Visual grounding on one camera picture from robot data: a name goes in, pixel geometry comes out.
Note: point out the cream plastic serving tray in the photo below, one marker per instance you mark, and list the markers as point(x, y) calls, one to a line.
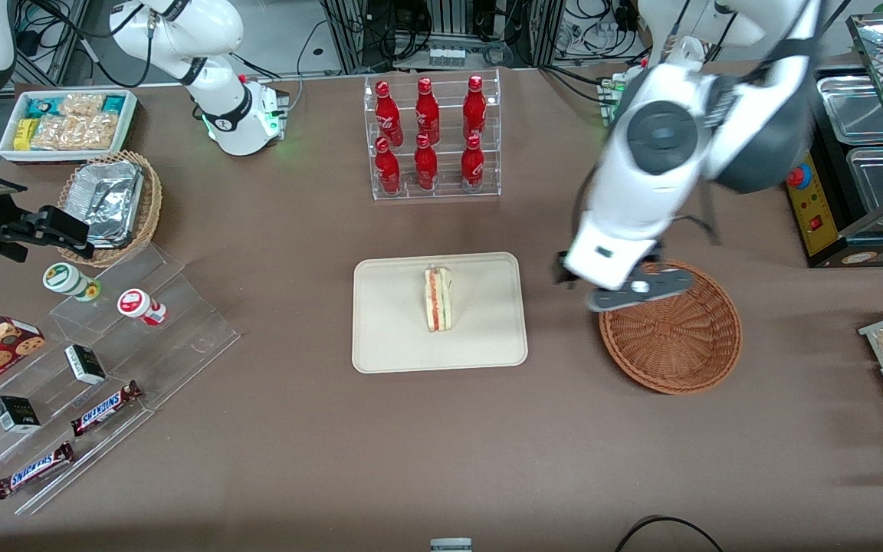
point(388, 322)

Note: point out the white power strip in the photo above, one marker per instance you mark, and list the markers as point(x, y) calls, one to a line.
point(447, 57)

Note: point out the red cola bottle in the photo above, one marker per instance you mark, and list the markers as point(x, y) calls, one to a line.
point(428, 109)
point(474, 106)
point(387, 111)
point(472, 165)
point(425, 165)
point(388, 169)

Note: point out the black heated display case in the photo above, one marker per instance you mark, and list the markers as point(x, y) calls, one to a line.
point(821, 226)

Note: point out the small grey device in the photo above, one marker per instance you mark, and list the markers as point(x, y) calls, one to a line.
point(451, 546)

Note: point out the brown round wicker basket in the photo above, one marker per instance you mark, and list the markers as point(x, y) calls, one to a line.
point(671, 345)

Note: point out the clear acrylic bottle rack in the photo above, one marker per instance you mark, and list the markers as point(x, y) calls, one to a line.
point(441, 188)

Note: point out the brown Snickers bar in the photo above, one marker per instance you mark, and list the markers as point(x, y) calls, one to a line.
point(34, 470)
point(106, 408)

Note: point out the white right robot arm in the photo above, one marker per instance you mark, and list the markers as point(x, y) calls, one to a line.
point(181, 31)

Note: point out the red lid yogurt cup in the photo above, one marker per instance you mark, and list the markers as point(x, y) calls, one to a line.
point(135, 303)

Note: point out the green lid yogurt cup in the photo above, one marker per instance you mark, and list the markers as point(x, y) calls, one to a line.
point(66, 278)

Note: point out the teal snack packet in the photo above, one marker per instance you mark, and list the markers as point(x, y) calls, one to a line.
point(43, 107)
point(113, 104)

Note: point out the small black carton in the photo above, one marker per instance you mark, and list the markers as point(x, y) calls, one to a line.
point(16, 415)
point(85, 365)

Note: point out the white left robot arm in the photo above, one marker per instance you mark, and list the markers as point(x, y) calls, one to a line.
point(641, 192)

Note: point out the white rectangular snack bin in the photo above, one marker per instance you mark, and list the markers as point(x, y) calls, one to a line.
point(6, 149)

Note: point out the clear acrylic stepped display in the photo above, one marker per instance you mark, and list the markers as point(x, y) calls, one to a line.
point(181, 337)

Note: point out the triangle sandwich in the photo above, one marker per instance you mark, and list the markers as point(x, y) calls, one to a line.
point(438, 299)

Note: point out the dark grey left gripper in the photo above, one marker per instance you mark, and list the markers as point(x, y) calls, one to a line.
point(559, 271)

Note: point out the yellow snack packet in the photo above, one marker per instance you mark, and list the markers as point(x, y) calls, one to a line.
point(24, 134)

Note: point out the light tan wicker basket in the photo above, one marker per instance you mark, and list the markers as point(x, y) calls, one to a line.
point(149, 203)

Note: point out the silver foil packets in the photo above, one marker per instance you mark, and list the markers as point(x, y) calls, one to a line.
point(108, 199)

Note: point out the clear cracker bag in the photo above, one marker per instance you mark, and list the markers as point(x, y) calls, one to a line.
point(73, 132)
point(81, 104)

